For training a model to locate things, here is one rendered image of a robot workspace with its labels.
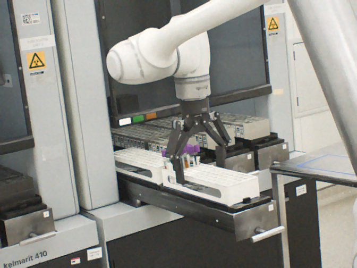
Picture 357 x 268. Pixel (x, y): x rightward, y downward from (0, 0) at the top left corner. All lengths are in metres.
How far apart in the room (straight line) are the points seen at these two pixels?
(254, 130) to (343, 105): 1.17
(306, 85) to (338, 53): 2.87
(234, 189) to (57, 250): 0.54
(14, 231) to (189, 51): 0.65
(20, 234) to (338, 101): 0.99
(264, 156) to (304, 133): 1.82
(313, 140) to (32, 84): 2.49
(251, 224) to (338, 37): 0.64
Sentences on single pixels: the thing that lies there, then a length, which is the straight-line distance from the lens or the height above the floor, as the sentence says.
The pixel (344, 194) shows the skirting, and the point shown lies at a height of 0.01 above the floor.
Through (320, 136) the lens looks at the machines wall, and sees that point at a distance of 4.20.
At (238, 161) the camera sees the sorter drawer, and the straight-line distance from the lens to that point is 2.23.
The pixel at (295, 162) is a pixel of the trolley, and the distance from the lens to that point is 2.03.
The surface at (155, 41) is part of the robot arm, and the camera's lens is 1.61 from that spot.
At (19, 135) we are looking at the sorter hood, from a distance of 1.93.
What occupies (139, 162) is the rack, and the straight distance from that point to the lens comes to 2.02.
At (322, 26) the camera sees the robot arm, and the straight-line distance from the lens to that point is 1.22.
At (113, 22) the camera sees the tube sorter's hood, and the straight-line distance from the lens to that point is 2.04.
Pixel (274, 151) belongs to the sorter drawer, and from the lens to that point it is 2.32.
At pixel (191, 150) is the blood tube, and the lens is 1.90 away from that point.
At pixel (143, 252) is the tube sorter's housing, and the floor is 0.60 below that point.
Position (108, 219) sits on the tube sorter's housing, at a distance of 2.00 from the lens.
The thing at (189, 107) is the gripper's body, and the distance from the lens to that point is 1.78.
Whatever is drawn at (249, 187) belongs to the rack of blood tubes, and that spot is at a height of 0.85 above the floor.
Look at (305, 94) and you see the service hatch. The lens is 4.08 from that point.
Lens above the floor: 1.33
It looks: 12 degrees down
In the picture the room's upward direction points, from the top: 6 degrees counter-clockwise
